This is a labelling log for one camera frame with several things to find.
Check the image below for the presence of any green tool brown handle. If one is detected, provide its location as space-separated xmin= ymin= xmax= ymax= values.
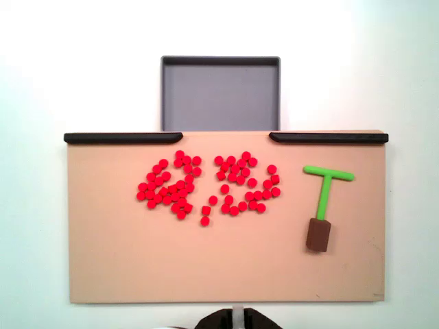
xmin=302 ymin=164 xmax=355 ymax=254

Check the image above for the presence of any grey square tray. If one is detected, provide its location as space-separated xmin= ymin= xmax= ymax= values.
xmin=160 ymin=55 xmax=282 ymax=133

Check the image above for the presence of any tan rectangular board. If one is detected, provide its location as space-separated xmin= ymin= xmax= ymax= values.
xmin=64 ymin=129 xmax=389 ymax=305

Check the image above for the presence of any black rail strip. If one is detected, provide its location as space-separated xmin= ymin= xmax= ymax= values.
xmin=268 ymin=132 xmax=390 ymax=145
xmin=63 ymin=132 xmax=184 ymax=145

